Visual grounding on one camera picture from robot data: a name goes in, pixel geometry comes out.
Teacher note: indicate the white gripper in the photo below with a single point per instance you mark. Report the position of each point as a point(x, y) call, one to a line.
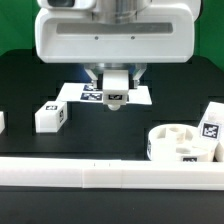
point(158, 35)

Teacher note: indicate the paper sheet with markers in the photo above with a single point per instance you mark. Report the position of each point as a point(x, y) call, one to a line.
point(84, 92)

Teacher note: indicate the white front barrier rail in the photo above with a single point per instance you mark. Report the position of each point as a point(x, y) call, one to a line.
point(120, 174)

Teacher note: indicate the white barrier rail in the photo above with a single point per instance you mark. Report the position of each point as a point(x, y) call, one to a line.
point(2, 122)
point(219, 152)
point(120, 174)

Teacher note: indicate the white left barrier rail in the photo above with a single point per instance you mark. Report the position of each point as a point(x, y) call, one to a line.
point(2, 122)

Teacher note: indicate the white right barrier rail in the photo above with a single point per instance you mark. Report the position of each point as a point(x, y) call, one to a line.
point(219, 152)

